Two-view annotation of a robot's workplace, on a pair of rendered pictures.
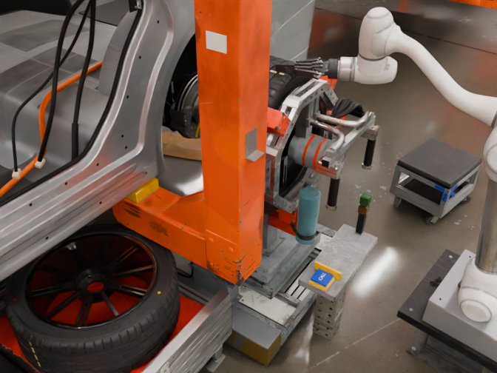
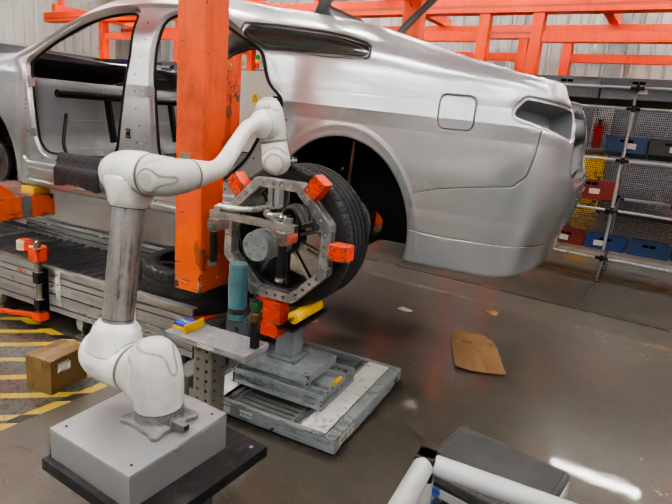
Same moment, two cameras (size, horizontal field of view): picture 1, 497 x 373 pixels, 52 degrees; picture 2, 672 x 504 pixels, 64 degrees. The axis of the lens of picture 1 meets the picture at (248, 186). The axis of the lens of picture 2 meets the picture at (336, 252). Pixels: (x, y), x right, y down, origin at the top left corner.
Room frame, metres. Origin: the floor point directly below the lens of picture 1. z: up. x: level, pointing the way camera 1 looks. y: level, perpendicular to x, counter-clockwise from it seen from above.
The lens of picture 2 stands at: (1.73, -2.60, 1.42)
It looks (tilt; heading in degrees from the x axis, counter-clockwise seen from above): 14 degrees down; 82
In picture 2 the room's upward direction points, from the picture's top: 5 degrees clockwise
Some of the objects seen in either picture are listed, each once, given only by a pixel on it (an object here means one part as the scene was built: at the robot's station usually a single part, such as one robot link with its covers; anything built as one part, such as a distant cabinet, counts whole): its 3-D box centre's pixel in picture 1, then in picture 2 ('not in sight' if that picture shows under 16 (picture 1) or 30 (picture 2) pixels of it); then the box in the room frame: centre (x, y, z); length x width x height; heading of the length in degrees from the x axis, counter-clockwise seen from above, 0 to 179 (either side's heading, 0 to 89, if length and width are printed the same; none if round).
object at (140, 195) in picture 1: (136, 185); not in sight; (1.72, 0.47, 0.71); 0.14 x 0.14 x 0.05; 56
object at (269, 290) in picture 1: (268, 249); (294, 374); (1.95, -0.11, 0.13); 0.50 x 0.36 x 0.10; 146
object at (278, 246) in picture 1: (264, 226); (289, 336); (1.91, -0.08, 0.32); 0.40 x 0.30 x 0.28; 146
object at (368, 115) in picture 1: (344, 108); (284, 206); (1.83, -0.38, 1.03); 0.19 x 0.18 x 0.11; 56
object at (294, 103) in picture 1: (302, 147); (277, 239); (1.82, -0.22, 0.85); 0.54 x 0.07 x 0.54; 146
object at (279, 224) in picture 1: (288, 211); (277, 313); (1.84, -0.19, 0.48); 0.16 x 0.12 x 0.17; 56
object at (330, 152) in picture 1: (321, 128); (244, 199); (1.67, -0.27, 1.03); 0.19 x 0.18 x 0.11; 56
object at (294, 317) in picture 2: not in sight; (306, 310); (1.97, -0.21, 0.51); 0.29 x 0.06 x 0.06; 56
